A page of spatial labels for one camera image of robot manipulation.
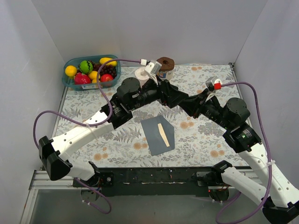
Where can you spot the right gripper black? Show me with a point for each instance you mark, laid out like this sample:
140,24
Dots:
199,105

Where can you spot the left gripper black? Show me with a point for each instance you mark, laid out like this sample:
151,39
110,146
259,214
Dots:
162,91

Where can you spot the cream letter paper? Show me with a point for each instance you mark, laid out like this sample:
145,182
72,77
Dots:
163,135

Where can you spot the grey envelope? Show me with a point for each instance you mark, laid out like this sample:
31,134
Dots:
153,137

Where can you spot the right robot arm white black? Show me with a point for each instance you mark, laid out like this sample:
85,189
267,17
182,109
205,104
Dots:
281,197

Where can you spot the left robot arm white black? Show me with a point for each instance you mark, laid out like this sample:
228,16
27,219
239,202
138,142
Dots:
55,153

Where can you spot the brown toilet paper roll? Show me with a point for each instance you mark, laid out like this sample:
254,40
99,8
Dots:
167,69

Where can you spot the white toilet paper roll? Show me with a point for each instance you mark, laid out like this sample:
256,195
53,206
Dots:
141,75

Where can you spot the dark purple grapes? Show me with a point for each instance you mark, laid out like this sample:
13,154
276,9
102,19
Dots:
105,70

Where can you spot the red apple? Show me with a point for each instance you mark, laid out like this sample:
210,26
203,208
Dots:
106,78

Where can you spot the yellow mango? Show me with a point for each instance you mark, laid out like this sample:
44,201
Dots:
106,61

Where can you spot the small yellow fruit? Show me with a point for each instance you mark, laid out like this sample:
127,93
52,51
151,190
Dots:
95,81

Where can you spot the yellow lemon centre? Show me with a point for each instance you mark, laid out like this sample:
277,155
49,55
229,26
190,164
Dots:
94,75

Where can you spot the yellow lemon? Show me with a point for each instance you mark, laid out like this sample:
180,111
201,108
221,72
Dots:
94,75
71,71

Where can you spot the green watermelon ball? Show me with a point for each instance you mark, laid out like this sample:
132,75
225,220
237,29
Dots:
86,67

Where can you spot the pink dragon fruit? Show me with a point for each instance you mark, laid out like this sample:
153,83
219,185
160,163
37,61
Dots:
81,78

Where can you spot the teal plastic fruit basket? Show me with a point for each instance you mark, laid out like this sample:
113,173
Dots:
82,87

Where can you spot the yellow lemon left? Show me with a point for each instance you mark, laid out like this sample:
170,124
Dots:
71,71

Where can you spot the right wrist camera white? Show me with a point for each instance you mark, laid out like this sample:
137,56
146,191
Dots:
213,84

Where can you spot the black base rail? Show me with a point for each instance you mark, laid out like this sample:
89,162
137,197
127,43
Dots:
195,181

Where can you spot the aluminium frame rail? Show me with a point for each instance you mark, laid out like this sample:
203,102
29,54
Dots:
60,202

